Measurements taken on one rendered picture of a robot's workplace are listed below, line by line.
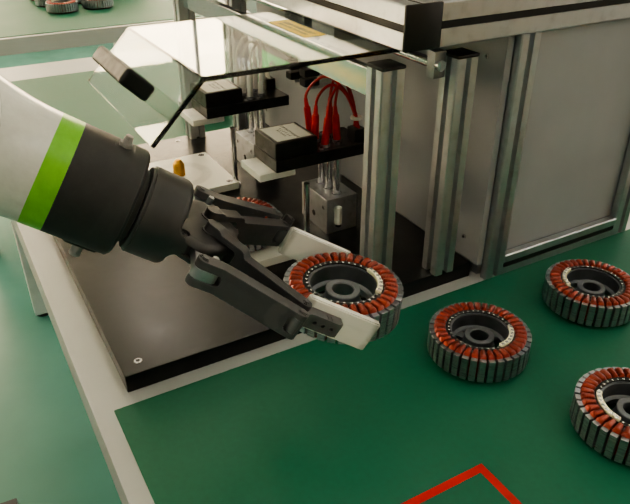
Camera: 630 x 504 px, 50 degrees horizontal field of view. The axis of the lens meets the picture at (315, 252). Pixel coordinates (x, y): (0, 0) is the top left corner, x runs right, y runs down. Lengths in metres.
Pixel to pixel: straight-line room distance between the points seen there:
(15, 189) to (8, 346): 1.68
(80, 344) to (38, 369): 1.23
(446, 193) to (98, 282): 0.45
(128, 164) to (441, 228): 0.44
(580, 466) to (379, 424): 0.19
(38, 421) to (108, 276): 1.03
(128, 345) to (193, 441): 0.15
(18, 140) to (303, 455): 0.37
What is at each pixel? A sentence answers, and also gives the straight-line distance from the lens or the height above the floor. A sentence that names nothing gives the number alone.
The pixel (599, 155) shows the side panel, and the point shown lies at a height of 0.88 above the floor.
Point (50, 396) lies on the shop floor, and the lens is 1.97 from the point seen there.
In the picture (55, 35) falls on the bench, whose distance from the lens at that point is 2.42.
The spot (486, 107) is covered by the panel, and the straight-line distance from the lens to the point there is 0.85.
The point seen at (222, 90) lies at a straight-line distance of 1.11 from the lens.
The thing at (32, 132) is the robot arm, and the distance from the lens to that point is 0.53.
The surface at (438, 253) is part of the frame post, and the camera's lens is 0.87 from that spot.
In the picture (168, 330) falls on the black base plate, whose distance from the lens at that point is 0.80.
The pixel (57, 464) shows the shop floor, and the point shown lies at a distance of 1.78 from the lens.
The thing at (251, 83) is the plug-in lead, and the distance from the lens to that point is 1.13.
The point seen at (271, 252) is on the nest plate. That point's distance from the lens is 0.91.
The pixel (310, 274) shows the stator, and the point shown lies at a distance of 0.64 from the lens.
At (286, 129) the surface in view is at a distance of 0.93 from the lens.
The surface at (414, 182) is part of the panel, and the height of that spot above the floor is 0.83.
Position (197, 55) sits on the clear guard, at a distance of 0.73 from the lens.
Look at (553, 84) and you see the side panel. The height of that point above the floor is 1.00.
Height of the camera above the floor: 1.24
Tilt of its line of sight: 30 degrees down
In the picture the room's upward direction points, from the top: straight up
